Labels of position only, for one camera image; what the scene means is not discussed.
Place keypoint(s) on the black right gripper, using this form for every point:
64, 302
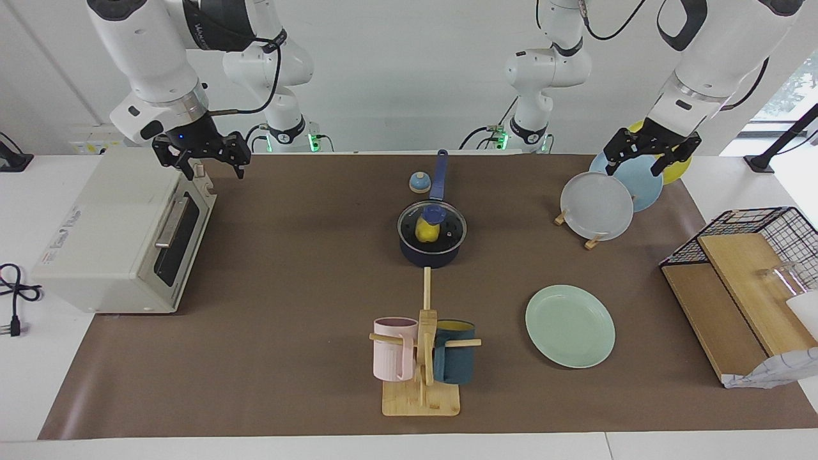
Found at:
195, 139

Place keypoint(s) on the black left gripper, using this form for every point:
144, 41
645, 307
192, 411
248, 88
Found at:
666, 137

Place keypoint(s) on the glass lid blue knob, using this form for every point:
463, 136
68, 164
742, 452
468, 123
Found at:
434, 214

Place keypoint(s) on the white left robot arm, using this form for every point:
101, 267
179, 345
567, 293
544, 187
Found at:
549, 70

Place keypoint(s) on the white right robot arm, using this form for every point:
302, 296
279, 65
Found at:
147, 51

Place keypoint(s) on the light blue plate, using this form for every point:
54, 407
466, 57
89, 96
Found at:
645, 185

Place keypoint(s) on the yellow plate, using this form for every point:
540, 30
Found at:
680, 171

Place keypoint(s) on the grey plate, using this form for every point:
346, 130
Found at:
597, 207

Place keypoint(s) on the wooden plate rack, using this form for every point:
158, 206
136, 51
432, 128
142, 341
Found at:
593, 243

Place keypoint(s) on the pale green plate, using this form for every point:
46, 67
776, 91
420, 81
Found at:
569, 326

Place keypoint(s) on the beige toaster oven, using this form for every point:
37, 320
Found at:
96, 223

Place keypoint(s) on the black table clamp stand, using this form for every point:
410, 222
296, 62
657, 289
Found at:
779, 137
13, 161

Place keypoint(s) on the clear glass cup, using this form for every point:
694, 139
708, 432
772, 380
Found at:
786, 275

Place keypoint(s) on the brown table mat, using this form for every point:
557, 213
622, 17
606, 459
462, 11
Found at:
255, 351

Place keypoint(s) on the white container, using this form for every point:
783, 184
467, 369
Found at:
806, 313

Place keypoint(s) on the white checked cloth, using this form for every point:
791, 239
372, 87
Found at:
773, 374

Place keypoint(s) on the dark teal mug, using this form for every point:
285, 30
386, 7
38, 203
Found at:
455, 361

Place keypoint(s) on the pink mug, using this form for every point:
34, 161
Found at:
391, 358

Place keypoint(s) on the wooden mug tree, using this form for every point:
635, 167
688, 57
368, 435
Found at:
422, 399

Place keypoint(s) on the white wall socket strip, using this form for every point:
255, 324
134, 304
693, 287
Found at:
89, 142

